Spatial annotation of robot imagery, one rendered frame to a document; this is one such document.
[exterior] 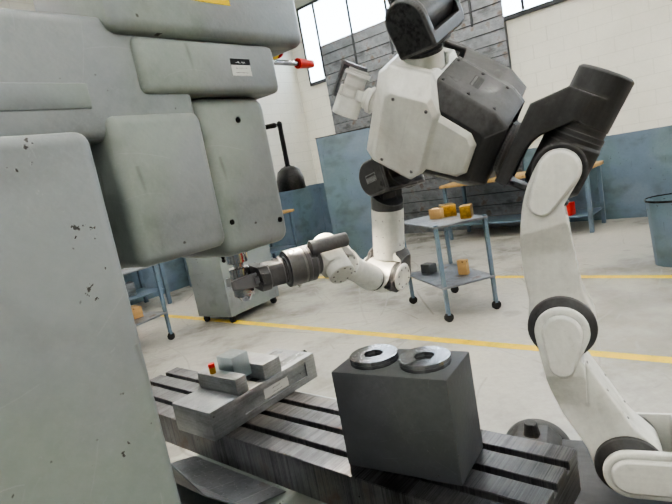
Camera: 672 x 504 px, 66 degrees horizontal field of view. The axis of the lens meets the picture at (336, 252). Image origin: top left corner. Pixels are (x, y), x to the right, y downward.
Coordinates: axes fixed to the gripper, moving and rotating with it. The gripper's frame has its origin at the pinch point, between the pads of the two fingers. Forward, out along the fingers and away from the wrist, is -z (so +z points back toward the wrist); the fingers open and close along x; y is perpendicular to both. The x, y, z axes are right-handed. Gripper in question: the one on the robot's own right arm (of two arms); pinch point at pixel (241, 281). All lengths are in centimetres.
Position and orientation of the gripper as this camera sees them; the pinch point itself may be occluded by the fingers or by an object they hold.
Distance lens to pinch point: 119.6
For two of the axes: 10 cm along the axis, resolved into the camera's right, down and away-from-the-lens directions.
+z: 8.9, -2.4, 3.9
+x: 4.2, 0.7, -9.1
